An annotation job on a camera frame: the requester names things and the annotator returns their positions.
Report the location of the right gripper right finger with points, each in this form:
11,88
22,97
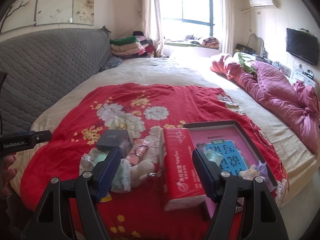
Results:
261,217

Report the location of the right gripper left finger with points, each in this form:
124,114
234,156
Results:
52,218

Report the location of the yellow white packet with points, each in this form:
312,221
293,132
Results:
107,198

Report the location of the green sponge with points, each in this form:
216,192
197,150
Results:
89,160

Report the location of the grey tray with pink book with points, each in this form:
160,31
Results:
227,144

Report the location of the red tissue pack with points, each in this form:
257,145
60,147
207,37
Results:
181,184

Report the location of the beige plush bear keychain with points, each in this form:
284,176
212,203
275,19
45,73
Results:
142,171

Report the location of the pink knit cloth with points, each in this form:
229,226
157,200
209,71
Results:
139,148

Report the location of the person's left hand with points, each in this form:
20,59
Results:
7,174

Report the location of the red floral blanket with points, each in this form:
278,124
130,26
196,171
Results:
143,111

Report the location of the beige bed sheet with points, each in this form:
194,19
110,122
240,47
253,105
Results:
300,164

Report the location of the grey quilted headboard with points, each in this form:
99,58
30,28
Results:
44,66

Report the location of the pink quilted comforter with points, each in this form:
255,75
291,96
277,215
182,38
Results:
297,105

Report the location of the dark patterned pillow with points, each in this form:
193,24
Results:
112,62

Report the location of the green cloth on comforter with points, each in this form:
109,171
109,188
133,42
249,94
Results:
246,63

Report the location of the stack of folded blankets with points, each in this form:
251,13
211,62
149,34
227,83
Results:
135,46

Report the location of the white curtain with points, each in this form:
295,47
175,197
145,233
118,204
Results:
152,24

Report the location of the white air conditioner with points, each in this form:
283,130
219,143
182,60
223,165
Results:
263,3

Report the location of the floral wall painting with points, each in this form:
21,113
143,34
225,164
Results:
24,13

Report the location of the wall mounted black television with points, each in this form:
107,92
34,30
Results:
302,45

